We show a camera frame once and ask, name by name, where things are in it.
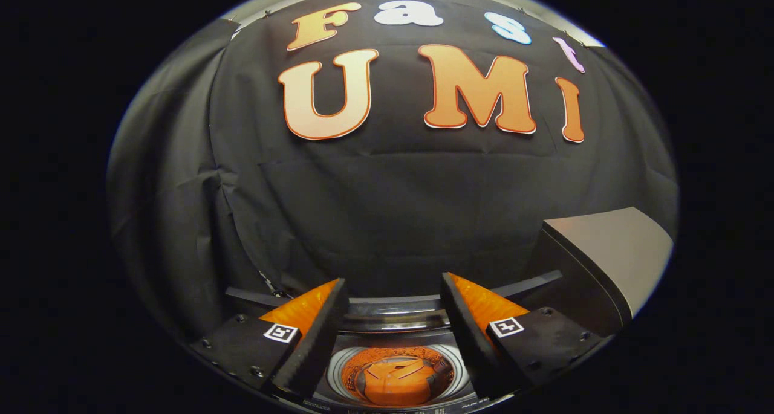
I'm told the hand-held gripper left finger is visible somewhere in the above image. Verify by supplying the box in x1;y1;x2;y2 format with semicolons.
192;277;351;399

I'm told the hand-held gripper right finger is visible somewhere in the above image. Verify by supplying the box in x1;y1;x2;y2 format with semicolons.
440;272;607;401

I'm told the yellow polo shirt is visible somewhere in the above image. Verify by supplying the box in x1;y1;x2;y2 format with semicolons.
354;357;445;407

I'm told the grey box-shaped appliance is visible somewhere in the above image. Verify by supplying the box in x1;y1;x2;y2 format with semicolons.
532;207;675;337

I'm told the grey washing machine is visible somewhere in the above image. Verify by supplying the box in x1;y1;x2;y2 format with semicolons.
224;271;564;413

